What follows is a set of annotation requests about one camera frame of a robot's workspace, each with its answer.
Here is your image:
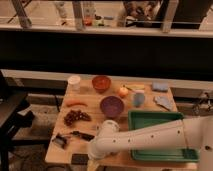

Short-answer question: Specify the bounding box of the light blue cup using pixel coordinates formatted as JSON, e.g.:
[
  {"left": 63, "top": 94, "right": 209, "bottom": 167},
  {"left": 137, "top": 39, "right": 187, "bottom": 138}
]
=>
[{"left": 133, "top": 92, "right": 145, "bottom": 107}]

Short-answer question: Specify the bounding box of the person in background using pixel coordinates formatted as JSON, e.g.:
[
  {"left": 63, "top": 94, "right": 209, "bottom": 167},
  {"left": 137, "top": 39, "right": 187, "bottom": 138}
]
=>
[{"left": 117, "top": 1, "right": 159, "bottom": 27}]

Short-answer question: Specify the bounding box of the blue sponge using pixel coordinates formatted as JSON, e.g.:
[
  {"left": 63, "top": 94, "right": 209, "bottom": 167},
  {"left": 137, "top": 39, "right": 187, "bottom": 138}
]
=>
[{"left": 152, "top": 82, "right": 168, "bottom": 92}]

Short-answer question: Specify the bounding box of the red bowl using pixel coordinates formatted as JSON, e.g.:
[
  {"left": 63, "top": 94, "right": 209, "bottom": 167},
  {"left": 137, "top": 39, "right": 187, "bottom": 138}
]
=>
[{"left": 92, "top": 75, "right": 111, "bottom": 93}]

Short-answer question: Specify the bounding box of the black chair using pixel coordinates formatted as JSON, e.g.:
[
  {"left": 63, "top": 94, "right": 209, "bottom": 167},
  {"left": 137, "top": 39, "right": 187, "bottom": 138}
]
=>
[{"left": 0, "top": 71, "right": 35, "bottom": 171}]

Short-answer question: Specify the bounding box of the grey crumpled cloth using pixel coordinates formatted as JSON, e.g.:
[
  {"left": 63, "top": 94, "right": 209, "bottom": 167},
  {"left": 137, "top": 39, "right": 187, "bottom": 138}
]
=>
[{"left": 154, "top": 96, "right": 173, "bottom": 111}]

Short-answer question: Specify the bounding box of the bunch of dark grapes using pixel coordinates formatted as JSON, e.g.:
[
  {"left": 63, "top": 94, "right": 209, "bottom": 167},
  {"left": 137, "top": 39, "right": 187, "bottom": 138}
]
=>
[{"left": 64, "top": 110, "right": 91, "bottom": 126}]

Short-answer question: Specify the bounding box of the orange carrot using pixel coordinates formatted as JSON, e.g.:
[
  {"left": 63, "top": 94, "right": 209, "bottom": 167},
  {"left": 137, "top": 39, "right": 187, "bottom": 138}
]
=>
[{"left": 65, "top": 100, "right": 88, "bottom": 107}]

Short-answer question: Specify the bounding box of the purple bowl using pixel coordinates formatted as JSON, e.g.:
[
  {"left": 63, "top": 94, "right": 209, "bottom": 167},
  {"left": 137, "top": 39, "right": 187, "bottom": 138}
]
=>
[{"left": 100, "top": 96, "right": 124, "bottom": 118}]

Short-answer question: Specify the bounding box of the orange apple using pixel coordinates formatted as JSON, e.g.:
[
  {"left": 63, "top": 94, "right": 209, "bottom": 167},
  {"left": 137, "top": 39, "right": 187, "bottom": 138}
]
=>
[{"left": 118, "top": 87, "right": 129, "bottom": 98}]

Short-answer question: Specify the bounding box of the green plastic tray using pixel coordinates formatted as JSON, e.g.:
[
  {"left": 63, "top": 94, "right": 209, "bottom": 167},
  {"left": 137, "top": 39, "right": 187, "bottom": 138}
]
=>
[{"left": 128, "top": 110, "right": 199, "bottom": 163}]

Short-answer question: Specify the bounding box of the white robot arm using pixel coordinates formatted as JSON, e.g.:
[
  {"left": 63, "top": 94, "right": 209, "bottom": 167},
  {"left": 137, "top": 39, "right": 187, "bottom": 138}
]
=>
[{"left": 87, "top": 116, "right": 213, "bottom": 171}]

